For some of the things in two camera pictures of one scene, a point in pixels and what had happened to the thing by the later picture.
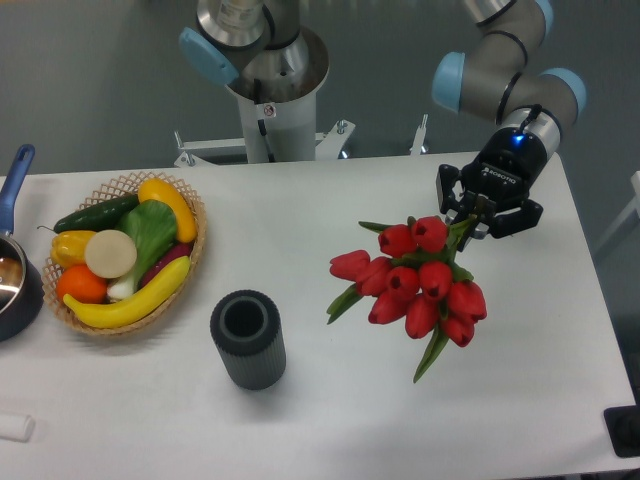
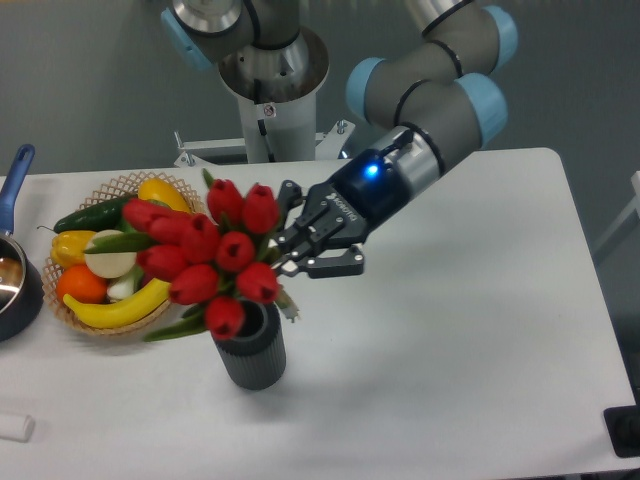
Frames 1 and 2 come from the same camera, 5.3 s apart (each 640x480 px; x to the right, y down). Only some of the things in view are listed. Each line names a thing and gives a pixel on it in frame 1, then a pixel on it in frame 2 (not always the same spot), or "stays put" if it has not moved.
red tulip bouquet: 414,282 to 216,263
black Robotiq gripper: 505,166 to 343,210
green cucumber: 96,217 stays put
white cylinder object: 17,427 stays put
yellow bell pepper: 68,247 stays put
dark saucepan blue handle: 22,281 stays put
